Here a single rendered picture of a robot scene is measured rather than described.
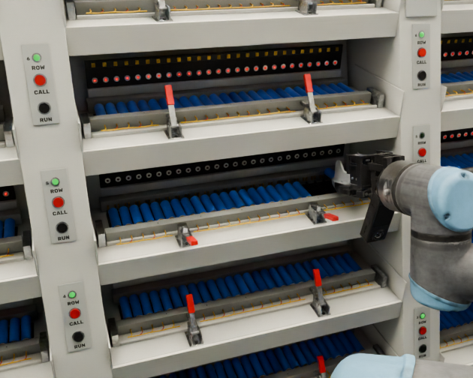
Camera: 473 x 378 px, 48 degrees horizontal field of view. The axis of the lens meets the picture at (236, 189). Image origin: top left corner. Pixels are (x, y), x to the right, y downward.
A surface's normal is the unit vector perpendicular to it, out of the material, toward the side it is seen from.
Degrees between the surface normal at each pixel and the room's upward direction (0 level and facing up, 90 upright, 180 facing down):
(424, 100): 90
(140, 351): 18
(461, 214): 83
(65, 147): 90
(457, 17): 108
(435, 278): 87
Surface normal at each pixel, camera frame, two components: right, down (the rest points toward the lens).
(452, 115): 0.33, 0.47
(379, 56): -0.95, 0.14
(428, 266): -0.66, 0.15
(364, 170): 0.32, 0.14
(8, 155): 0.03, -0.88
